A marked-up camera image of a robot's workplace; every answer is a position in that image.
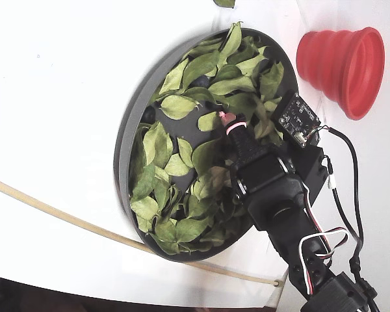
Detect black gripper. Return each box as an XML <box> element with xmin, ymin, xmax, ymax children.
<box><xmin>216</xmin><ymin>110</ymin><xmax>326</xmax><ymax>203</ymax></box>

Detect dark blueberry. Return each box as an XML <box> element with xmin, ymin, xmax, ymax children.
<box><xmin>193</xmin><ymin>74</ymin><xmax>212</xmax><ymax>88</ymax></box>

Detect red collapsible silicone cup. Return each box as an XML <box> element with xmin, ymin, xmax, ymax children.
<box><xmin>295</xmin><ymin>26</ymin><xmax>385</xmax><ymax>121</ymax></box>

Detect beige tube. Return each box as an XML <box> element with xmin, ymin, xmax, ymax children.
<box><xmin>0</xmin><ymin>174</ymin><xmax>285</xmax><ymax>289</ymax></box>

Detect black camera circuit board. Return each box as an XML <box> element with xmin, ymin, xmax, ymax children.
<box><xmin>272</xmin><ymin>92</ymin><xmax>322</xmax><ymax>149</ymax></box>

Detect red white black servo wires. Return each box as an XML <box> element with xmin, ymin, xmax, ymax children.
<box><xmin>297</xmin><ymin>181</ymin><xmax>349</xmax><ymax>295</ymax></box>

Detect thin cable with white connector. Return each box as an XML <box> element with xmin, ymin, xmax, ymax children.
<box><xmin>323</xmin><ymin>155</ymin><xmax>361</xmax><ymax>248</ymax></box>

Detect thick black cable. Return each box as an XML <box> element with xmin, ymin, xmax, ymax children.
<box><xmin>324</xmin><ymin>125</ymin><xmax>383</xmax><ymax>312</ymax></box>

